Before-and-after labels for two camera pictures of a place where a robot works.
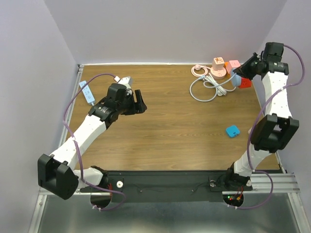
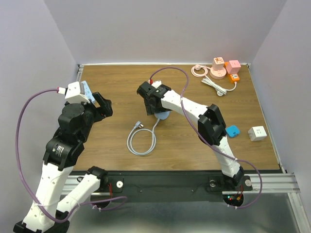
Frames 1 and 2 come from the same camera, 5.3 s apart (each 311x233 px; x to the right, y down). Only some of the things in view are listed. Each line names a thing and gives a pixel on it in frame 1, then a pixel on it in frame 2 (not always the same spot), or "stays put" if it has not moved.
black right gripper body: (259, 61) → (157, 108)
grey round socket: (236, 80) → (162, 115)
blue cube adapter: (233, 131) stays put
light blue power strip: (87, 92) stays put
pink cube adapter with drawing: (218, 63) stays put
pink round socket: (218, 74) stays put
